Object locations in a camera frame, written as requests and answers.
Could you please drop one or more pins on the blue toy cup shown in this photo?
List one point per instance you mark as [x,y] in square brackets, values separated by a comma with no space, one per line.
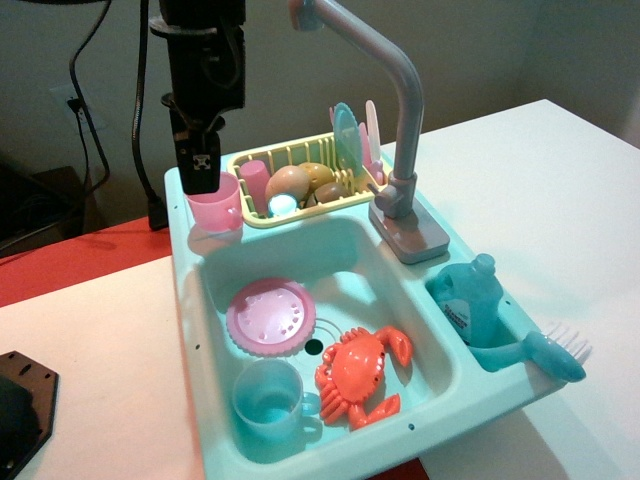
[270,400]

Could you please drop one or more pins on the pink toy cup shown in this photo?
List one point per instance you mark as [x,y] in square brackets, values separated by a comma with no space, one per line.
[219,211]

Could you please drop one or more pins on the white wall outlet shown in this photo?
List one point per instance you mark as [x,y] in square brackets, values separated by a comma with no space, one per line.
[66,98]

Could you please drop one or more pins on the dark box in background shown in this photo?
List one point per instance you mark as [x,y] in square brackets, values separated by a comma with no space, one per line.
[44,208]

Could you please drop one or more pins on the teal plate in rack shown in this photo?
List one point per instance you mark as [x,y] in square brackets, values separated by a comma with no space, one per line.
[347,139]

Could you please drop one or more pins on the pink toy plate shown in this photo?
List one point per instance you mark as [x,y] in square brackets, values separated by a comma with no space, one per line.
[271,317]

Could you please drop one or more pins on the brown toy kiwi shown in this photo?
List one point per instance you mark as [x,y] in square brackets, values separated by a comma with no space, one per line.
[326,193]

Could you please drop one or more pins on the pink tumbler in rack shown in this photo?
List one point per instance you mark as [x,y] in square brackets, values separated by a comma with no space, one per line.
[256,177]

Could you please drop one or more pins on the teal toy sink unit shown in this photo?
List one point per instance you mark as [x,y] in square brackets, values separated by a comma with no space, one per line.
[355,280]

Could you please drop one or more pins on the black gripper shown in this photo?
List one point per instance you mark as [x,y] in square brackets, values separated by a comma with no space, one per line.
[207,67]

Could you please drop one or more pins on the blue toy dish brush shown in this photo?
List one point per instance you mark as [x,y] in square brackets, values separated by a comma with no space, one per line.
[560,352]

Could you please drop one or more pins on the grey toy faucet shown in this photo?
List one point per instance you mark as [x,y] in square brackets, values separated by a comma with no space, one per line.
[402,221]

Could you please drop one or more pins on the blue toy soap bottle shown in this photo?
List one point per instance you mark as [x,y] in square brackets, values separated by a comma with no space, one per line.
[469,294]

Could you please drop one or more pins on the pink plate in rack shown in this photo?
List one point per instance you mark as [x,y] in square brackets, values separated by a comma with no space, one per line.
[369,135]

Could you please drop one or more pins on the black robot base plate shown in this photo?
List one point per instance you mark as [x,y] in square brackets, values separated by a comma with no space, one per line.
[28,403]

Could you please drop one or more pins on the yellow dish rack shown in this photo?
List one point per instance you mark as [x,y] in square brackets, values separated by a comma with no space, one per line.
[318,149]

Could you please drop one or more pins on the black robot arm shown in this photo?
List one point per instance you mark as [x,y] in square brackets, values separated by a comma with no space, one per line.
[198,14]

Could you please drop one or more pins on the pink utensil in rack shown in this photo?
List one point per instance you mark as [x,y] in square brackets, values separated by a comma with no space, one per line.
[376,170]

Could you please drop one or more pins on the beige toy egg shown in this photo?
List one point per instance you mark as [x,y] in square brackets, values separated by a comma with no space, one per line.
[292,180]

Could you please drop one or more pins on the orange toy crab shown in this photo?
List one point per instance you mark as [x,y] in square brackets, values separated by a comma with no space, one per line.
[353,369]

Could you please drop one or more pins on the yellow toy potato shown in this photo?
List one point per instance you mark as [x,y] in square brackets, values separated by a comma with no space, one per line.
[318,174]

